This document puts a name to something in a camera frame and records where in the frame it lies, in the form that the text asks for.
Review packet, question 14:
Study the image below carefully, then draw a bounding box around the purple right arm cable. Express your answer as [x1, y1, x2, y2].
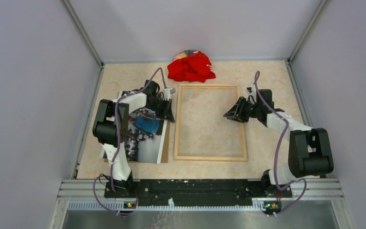
[253, 70, 307, 217]

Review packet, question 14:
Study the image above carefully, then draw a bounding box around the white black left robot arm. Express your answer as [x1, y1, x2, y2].
[92, 80, 176, 197]

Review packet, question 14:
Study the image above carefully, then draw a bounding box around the light wooden picture frame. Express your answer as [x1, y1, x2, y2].
[173, 83, 248, 162]

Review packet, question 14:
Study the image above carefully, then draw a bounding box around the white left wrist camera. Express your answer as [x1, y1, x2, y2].
[163, 87, 176, 101]

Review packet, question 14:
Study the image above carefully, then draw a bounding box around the brown cardboard backing board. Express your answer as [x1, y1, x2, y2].
[104, 121, 171, 164]

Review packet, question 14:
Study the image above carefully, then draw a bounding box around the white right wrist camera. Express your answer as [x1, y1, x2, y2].
[246, 84, 257, 103]

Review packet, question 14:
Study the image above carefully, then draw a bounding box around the printed colour photo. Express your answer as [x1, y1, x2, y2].
[92, 91, 174, 164]

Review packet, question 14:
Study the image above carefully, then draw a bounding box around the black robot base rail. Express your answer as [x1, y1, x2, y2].
[104, 179, 292, 207]

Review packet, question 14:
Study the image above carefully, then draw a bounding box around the red crumpled cloth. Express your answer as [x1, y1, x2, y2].
[167, 50, 216, 83]

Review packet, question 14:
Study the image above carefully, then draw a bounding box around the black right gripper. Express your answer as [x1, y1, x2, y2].
[224, 97, 261, 123]

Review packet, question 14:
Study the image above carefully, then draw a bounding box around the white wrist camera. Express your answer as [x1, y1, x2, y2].
[163, 87, 176, 101]
[246, 84, 257, 103]

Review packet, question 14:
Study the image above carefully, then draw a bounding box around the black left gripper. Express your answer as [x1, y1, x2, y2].
[146, 97, 174, 123]

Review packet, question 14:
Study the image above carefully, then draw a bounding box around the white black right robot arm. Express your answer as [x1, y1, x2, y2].
[223, 88, 334, 197]

